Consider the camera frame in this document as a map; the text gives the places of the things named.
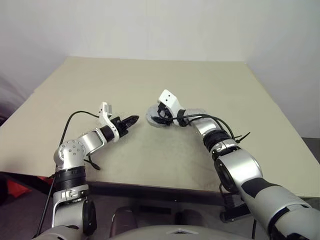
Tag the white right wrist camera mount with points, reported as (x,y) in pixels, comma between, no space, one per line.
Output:
(170,98)

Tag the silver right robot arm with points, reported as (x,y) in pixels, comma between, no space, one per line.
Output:
(240,165)

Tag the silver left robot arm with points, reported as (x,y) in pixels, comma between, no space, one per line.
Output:
(72,152)

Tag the dark rounded shape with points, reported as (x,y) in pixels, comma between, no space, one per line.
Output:
(123,221)

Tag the grey robot torso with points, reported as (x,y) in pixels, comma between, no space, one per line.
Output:
(180,233)

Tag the black zip tie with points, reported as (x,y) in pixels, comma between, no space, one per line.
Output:
(243,137)

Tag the grey round plate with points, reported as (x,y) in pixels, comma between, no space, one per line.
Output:
(151,111)

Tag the black table clamp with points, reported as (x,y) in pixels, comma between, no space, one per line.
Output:
(232,212)

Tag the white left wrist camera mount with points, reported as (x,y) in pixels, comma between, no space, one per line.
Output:
(103,118)

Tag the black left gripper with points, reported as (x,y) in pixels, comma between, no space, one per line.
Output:
(120,126)

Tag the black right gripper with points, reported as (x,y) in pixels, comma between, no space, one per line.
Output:
(162,113)

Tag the red object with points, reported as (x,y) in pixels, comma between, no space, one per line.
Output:
(17,190)

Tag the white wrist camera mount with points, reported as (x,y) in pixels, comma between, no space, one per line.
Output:
(170,98)
(103,118)

